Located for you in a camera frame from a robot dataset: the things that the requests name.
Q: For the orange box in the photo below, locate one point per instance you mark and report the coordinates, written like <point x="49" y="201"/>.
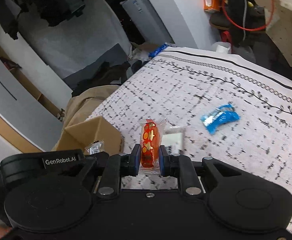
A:
<point x="210" y="2"/>

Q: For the brown round stool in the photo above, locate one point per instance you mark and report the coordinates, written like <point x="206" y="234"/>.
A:
<point x="219" y="21"/>

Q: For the tan cloth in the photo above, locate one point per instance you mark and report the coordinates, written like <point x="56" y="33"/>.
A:
<point x="91" y="102"/>

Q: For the blue printed packet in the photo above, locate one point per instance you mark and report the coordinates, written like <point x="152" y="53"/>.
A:
<point x="158" y="50"/>

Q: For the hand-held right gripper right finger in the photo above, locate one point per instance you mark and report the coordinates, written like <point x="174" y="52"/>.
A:
<point x="162" y="161"/>

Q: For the white wooden shelf unit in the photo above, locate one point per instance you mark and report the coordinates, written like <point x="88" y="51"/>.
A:
<point x="23" y="77"/>

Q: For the white cup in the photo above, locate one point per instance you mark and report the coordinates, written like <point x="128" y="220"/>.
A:
<point x="222" y="48"/>

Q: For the cardboard box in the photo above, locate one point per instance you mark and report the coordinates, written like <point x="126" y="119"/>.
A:
<point x="96" y="130"/>

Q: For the pile of dark clothes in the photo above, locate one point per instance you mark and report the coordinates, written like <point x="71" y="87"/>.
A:
<point x="103" y="76"/>

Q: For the clear pink-print packet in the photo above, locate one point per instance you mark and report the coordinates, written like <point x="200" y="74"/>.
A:
<point x="94" y="148"/>

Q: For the cream dotted tablecloth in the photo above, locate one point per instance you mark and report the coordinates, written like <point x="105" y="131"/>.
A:
<point x="285" y="12"/>

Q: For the clear plastic packet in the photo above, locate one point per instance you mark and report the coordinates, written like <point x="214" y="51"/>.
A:
<point x="174" y="140"/>

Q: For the hanging dark clothes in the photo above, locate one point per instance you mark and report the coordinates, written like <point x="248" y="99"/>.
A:
<point x="56" y="2"/>

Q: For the white patterned bed sheet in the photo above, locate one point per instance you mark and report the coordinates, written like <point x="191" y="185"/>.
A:
<point x="185" y="85"/>

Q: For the white plastic bag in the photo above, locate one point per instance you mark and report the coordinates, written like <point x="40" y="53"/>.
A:
<point x="139" y="55"/>

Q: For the flat cardboard sheet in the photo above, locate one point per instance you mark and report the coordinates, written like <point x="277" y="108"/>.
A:
<point x="146" y="47"/>

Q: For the blue snack packet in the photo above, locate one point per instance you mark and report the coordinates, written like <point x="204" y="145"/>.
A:
<point x="219" y="118"/>

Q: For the red orange snack packet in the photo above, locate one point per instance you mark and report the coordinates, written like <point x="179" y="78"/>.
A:
<point x="149" y="145"/>

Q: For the white standing appliance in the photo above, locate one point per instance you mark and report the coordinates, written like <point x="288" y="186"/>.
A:
<point x="146" y="15"/>

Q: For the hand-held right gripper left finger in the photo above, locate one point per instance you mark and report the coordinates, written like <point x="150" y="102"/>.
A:
<point x="136" y="160"/>

